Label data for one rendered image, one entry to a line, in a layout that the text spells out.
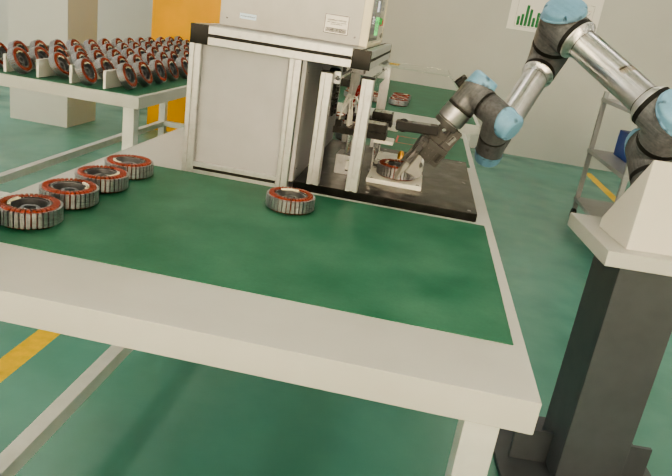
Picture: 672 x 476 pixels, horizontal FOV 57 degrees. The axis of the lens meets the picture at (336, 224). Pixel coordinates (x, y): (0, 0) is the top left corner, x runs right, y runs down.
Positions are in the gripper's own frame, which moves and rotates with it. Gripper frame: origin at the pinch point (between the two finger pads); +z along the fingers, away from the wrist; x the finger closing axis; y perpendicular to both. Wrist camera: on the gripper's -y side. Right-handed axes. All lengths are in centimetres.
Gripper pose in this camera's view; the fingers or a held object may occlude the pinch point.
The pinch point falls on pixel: (394, 172)
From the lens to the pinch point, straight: 176.1
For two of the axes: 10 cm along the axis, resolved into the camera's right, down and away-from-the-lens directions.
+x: 1.5, -3.0, 9.4
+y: 7.8, 6.3, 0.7
